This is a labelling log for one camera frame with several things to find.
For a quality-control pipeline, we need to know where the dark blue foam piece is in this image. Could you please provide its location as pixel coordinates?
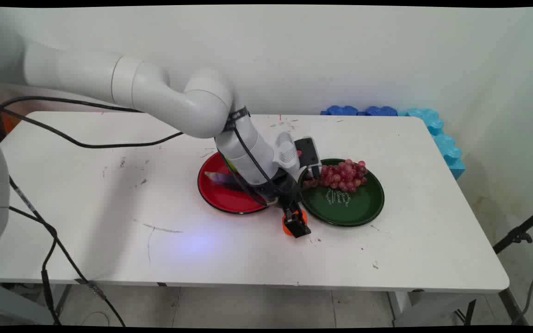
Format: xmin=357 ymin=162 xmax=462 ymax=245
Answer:
xmin=363 ymin=106 xmax=399 ymax=117
xmin=320 ymin=105 xmax=360 ymax=117

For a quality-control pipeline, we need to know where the thick black cable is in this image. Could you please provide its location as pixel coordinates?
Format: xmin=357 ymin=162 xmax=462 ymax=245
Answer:
xmin=0 ymin=107 xmax=185 ymax=149

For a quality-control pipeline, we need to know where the black cable along wrist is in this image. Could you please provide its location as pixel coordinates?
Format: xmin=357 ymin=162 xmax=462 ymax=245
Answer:
xmin=232 ymin=121 xmax=278 ymax=207

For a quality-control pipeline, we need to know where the orange toy mandarin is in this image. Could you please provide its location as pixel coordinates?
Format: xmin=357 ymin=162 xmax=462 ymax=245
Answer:
xmin=282 ymin=209 xmax=308 ymax=237

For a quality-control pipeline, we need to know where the black strap on arm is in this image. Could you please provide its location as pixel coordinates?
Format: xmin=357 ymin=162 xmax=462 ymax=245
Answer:
xmin=223 ymin=106 xmax=250 ymax=132

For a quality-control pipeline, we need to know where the thin black cable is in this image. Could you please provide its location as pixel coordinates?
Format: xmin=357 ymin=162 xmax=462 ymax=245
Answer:
xmin=0 ymin=96 xmax=144 ymax=114

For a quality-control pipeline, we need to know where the light blue foam piece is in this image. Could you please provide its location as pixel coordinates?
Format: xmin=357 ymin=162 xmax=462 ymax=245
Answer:
xmin=404 ymin=108 xmax=466 ymax=180

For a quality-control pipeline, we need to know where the black hanging cable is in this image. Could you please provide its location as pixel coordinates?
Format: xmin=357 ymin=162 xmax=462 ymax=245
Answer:
xmin=9 ymin=205 xmax=62 ymax=326

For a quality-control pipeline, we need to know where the orange object behind table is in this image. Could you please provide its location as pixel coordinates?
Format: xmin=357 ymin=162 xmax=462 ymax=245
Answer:
xmin=2 ymin=113 xmax=23 ymax=135

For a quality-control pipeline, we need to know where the red grape bunch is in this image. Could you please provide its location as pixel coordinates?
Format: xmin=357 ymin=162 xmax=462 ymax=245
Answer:
xmin=302 ymin=159 xmax=369 ymax=193

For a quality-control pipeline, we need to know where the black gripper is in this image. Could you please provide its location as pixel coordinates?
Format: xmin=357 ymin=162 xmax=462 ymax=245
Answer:
xmin=255 ymin=171 xmax=312 ymax=239

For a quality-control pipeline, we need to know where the black cable with connector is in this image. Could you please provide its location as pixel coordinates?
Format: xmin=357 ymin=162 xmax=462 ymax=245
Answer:
xmin=9 ymin=177 xmax=126 ymax=326

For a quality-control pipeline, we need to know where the red round plate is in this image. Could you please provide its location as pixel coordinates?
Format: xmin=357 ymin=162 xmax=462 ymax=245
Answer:
xmin=197 ymin=150 xmax=270 ymax=215

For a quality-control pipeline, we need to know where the purple toy eggplant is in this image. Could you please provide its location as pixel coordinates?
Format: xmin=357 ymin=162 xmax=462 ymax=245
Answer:
xmin=204 ymin=170 xmax=249 ymax=191

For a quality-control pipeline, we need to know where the green round plate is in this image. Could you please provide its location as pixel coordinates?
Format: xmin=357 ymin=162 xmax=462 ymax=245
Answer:
xmin=297 ymin=159 xmax=385 ymax=228

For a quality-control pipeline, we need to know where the black tripod stand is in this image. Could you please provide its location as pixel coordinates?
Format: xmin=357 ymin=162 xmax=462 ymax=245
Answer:
xmin=492 ymin=203 xmax=533 ymax=326

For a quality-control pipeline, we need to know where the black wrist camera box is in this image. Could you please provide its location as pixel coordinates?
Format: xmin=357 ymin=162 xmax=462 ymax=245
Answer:
xmin=294 ymin=137 xmax=321 ymax=179

